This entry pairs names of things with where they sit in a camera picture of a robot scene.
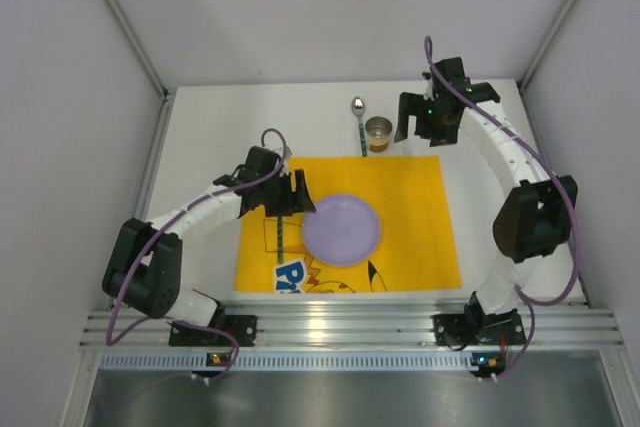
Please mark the aluminium front rail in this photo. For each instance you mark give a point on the aluminium front rail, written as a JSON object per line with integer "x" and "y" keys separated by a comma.
{"x": 341, "y": 323}

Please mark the grey slotted cable duct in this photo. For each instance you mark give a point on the grey slotted cable duct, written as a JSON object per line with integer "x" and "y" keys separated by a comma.
{"x": 298, "y": 361}

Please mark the aluminium frame post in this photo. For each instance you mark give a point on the aluminium frame post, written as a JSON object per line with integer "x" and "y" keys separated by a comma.
{"x": 551, "y": 34}
{"x": 134, "y": 43}

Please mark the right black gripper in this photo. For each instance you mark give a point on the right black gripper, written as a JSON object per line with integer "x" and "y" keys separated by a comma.
{"x": 417, "y": 117}

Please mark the spoon with green handle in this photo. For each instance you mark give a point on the spoon with green handle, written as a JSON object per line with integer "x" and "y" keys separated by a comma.
{"x": 358, "y": 109}

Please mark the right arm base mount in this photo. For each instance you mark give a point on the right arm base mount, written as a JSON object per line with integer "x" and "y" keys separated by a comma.
{"x": 475, "y": 327}

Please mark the fork with green handle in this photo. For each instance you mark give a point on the fork with green handle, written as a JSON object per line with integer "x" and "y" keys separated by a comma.
{"x": 279, "y": 238}

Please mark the small metal cup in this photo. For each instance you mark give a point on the small metal cup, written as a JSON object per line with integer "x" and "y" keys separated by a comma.
{"x": 378, "y": 132}

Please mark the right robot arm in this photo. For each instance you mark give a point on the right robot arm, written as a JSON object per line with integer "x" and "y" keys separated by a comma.
{"x": 538, "y": 212}

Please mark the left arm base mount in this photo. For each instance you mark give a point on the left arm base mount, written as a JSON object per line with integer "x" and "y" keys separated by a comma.
{"x": 243, "y": 328}

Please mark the purple plastic plate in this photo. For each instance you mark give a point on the purple plastic plate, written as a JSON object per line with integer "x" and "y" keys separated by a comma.
{"x": 343, "y": 231}

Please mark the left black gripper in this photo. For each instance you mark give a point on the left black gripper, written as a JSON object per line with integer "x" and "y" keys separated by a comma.
{"x": 288, "y": 195}

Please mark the left aluminium frame post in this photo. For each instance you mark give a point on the left aluminium frame post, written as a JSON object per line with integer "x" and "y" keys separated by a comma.
{"x": 134, "y": 43}

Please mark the right aluminium frame post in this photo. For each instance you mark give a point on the right aluminium frame post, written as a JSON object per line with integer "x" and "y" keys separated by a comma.
{"x": 551, "y": 34}

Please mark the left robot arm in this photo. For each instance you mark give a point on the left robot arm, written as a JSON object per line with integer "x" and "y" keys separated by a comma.
{"x": 145, "y": 271}

